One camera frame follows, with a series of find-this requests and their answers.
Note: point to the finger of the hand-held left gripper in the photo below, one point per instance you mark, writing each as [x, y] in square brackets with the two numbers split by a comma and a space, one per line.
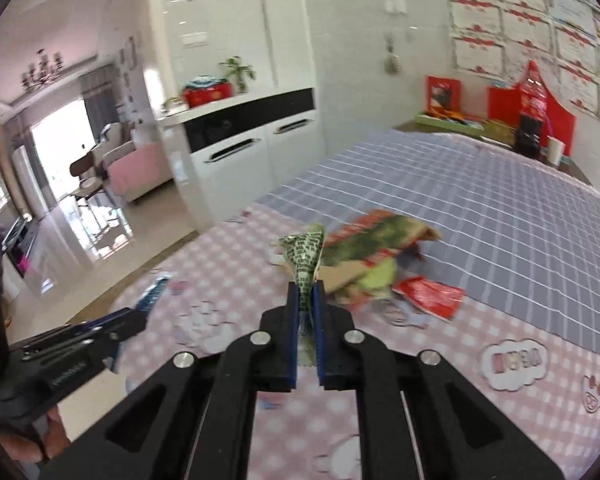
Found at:
[80, 345]
[115, 321]

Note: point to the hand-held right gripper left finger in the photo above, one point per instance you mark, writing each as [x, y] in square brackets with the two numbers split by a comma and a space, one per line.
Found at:
[292, 330]

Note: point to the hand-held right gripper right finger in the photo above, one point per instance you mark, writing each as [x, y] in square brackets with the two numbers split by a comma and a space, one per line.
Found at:
[321, 330]

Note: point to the blue wrapper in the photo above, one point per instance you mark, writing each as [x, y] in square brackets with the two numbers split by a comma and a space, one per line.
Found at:
[152, 295]

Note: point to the silver green wrapper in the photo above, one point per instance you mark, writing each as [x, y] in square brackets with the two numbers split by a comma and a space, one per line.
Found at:
[305, 255]

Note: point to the person's left hand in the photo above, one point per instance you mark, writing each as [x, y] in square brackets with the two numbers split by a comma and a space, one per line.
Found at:
[55, 435]

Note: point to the light green wrapper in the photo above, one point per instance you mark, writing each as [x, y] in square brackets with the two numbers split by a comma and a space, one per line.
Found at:
[377, 277]

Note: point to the green printed cardboard carton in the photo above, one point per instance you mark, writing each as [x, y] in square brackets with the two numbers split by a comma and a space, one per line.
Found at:
[375, 240]

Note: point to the red plastic wrapper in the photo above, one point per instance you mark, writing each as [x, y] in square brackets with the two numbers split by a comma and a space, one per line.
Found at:
[430, 297]

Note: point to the television stand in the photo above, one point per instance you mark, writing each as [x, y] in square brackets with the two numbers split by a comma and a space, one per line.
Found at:
[20, 247]

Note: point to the pink plaid tablecloth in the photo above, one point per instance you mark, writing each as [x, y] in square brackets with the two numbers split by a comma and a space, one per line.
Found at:
[455, 332]

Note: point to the pink blanket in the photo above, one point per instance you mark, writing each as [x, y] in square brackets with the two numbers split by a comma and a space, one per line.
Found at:
[140, 170]

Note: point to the dark wooden chair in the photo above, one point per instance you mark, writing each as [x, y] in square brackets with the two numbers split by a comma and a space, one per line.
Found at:
[87, 167]

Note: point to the white sideboard cabinet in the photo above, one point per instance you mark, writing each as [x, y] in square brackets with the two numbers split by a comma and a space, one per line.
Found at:
[240, 180]

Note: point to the white standing air conditioner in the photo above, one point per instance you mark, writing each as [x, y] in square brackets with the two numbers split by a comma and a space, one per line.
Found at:
[27, 180]

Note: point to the grey covered sofa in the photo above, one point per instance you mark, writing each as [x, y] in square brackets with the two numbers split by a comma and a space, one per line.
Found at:
[112, 135]

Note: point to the grey-blue checked tablecloth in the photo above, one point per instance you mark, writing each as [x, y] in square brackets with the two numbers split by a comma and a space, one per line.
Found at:
[480, 200]

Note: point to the grey curtain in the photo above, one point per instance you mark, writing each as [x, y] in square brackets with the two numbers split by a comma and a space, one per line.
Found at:
[100, 95]

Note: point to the green tray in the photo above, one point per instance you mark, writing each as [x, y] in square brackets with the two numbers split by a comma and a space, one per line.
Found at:
[445, 124]

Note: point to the red round tin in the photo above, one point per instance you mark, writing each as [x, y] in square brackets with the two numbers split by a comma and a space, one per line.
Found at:
[207, 98]

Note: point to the blue knitted cloth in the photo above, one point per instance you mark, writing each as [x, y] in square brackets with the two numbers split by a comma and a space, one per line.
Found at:
[209, 82]

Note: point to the black chandelier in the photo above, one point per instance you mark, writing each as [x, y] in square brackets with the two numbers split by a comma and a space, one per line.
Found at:
[42, 72]

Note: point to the potted plant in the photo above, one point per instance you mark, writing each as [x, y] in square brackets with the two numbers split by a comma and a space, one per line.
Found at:
[237, 72]

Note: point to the red picture box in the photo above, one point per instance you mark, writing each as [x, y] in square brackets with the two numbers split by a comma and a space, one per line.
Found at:
[442, 95]

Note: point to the yellow-green box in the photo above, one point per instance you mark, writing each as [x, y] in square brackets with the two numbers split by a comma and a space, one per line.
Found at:
[500, 132]

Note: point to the hanging brush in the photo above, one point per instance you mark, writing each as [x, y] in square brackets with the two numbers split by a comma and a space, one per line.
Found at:
[392, 62]

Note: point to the red gift bag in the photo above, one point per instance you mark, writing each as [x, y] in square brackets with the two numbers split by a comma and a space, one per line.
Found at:
[500, 105]

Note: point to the cola bottle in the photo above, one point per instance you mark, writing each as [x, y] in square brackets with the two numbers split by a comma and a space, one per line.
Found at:
[530, 130]

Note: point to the white cup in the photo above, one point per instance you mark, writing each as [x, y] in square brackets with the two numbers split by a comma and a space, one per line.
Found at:
[555, 152]

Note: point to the white double wall switch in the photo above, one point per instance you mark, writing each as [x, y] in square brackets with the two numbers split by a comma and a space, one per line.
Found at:
[194, 39]

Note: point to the wall of framed certificates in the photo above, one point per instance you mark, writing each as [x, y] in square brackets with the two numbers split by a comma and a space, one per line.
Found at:
[480, 15]

